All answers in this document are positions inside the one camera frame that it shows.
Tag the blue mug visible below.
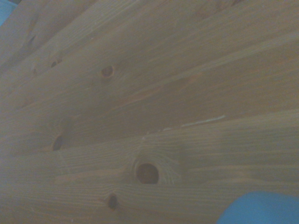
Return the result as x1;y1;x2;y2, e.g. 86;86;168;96
216;191;299;224

